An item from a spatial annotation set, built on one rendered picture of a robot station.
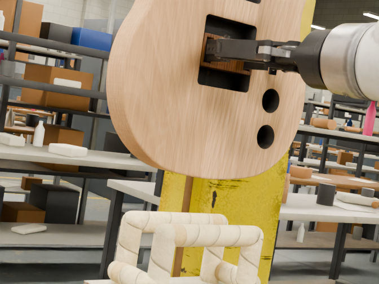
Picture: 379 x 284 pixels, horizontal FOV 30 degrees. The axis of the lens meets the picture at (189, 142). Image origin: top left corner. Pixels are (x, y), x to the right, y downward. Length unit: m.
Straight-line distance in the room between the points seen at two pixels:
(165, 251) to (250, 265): 0.17
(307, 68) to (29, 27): 4.92
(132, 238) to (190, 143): 0.16
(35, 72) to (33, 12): 0.58
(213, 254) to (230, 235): 0.11
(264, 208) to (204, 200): 0.21
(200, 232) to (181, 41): 0.27
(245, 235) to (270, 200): 1.13
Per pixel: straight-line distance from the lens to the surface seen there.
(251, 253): 1.08
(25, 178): 6.99
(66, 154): 4.82
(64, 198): 6.16
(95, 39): 6.05
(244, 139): 1.07
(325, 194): 4.42
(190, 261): 2.12
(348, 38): 0.83
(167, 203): 2.22
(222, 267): 1.14
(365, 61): 0.80
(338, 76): 0.83
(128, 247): 1.03
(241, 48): 0.92
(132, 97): 0.93
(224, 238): 1.03
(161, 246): 0.97
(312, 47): 0.87
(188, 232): 0.98
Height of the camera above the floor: 1.38
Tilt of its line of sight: 3 degrees down
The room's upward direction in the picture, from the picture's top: 9 degrees clockwise
